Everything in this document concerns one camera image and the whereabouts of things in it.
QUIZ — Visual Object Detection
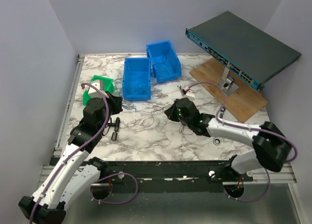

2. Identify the blue plastic bin left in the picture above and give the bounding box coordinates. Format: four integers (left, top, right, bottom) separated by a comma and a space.
122, 57, 151, 101

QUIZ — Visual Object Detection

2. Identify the large ratchet wrench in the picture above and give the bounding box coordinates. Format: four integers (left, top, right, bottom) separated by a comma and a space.
213, 137, 221, 146

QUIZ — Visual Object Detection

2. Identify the dark network switch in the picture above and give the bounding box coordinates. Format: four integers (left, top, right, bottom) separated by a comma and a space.
185, 11, 301, 92

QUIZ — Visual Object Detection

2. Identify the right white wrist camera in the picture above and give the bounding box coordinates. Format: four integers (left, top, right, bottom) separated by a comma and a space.
181, 87, 195, 100

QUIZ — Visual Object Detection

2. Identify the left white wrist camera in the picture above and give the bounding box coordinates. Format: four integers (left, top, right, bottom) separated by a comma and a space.
88, 80, 109, 98

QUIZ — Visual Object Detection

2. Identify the metal switch stand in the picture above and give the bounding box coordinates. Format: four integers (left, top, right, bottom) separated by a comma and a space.
218, 67, 239, 96

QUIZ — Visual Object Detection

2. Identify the green plastic bin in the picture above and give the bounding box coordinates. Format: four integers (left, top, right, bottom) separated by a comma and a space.
83, 75, 114, 106

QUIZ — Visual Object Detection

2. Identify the wooden board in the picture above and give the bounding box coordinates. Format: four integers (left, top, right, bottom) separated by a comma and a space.
190, 58, 268, 123

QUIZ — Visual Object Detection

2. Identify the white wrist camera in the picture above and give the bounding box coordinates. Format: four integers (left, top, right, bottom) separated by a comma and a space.
181, 87, 195, 100
88, 80, 109, 98

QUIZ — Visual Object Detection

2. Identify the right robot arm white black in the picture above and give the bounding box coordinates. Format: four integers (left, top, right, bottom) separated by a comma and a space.
164, 97, 294, 181

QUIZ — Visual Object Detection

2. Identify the black T-handle tool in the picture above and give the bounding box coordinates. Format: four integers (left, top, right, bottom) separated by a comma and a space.
108, 117, 120, 141

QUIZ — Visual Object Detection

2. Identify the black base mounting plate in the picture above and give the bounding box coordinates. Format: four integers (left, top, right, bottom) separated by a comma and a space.
80, 157, 254, 193

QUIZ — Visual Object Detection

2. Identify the blue plastic bin right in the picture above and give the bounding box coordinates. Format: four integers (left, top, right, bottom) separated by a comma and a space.
146, 40, 182, 83

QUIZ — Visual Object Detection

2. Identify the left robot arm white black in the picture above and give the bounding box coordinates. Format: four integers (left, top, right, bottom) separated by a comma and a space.
19, 92, 122, 224

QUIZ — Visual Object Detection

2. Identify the black thin cable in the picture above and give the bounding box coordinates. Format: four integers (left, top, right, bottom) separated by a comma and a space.
141, 109, 193, 136

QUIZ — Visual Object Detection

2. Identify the blue plastic bin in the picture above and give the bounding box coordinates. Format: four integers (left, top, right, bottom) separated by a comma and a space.
122, 57, 151, 101
146, 40, 182, 83

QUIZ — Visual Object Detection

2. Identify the aluminium frame rail left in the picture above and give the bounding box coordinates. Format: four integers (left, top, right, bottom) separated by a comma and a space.
52, 55, 85, 157

